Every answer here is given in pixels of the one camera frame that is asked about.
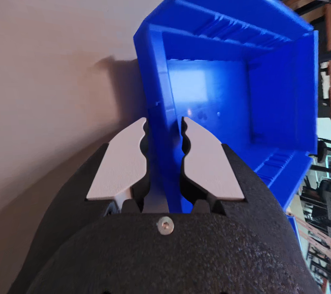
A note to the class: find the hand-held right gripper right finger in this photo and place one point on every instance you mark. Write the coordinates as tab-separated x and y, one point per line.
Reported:
209	167

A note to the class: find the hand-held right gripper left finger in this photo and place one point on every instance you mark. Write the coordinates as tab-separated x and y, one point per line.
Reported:
121	167

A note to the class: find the blue plastic bin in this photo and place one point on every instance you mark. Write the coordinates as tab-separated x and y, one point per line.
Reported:
271	105
294	229

